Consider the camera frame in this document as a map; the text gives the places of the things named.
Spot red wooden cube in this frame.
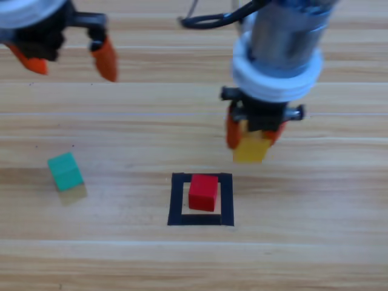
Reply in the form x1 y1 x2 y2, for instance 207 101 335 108
188 173 219 212

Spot yellow wooden cube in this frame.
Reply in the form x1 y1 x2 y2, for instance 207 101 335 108
232 130 271 164

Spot black tape square outline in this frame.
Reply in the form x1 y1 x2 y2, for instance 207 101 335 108
167 172 235 227

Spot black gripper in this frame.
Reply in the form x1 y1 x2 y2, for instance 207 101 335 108
0 0 118 83
220 86 306 150

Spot green wooden cube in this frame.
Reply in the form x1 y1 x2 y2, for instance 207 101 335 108
47 152 85 192

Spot thick black wrist cable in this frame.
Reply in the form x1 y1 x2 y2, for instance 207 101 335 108
178 0 273 30

